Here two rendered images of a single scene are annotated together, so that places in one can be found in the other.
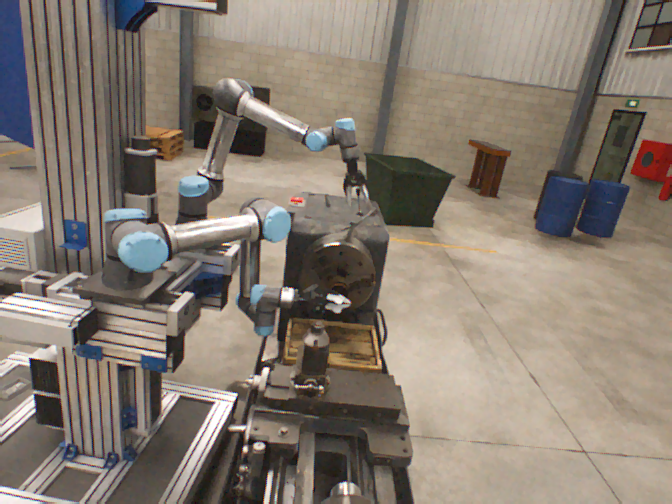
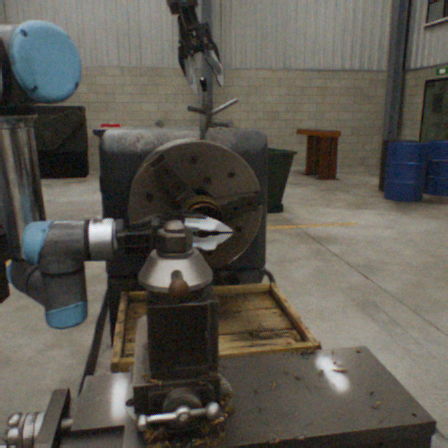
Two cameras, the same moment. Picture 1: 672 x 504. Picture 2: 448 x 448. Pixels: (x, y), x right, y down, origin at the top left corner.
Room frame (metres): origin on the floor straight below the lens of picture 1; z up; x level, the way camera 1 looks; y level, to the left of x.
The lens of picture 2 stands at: (0.69, 0.01, 1.29)
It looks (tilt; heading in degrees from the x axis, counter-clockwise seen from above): 14 degrees down; 354
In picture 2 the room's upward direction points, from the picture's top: straight up
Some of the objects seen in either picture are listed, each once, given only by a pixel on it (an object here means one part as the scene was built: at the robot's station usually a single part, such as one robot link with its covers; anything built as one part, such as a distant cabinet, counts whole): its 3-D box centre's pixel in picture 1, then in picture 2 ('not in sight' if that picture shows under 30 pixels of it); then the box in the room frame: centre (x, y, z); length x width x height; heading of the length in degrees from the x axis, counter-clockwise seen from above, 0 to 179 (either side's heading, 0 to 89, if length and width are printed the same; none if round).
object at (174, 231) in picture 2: (317, 326); (174, 236); (1.14, 0.02, 1.17); 0.04 x 0.04 x 0.03
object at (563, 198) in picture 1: (560, 206); (405, 171); (7.29, -3.55, 0.44); 0.59 x 0.59 x 0.88
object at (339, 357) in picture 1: (331, 344); (208, 323); (1.49, -0.04, 0.89); 0.36 x 0.30 x 0.04; 94
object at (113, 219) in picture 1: (126, 230); not in sight; (1.26, 0.64, 1.33); 0.13 x 0.12 x 0.14; 41
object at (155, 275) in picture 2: (316, 335); (175, 265); (1.14, 0.02, 1.13); 0.08 x 0.08 x 0.03
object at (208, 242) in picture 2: (337, 308); (208, 243); (1.47, -0.04, 1.06); 0.09 x 0.06 x 0.03; 94
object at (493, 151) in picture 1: (483, 167); (316, 152); (10.26, -3.03, 0.50); 1.61 x 0.44 x 1.00; 4
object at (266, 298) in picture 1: (266, 296); (59, 243); (1.46, 0.23, 1.07); 0.11 x 0.08 x 0.09; 94
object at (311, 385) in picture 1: (311, 369); (177, 368); (1.16, 0.02, 0.99); 0.20 x 0.10 x 0.05; 4
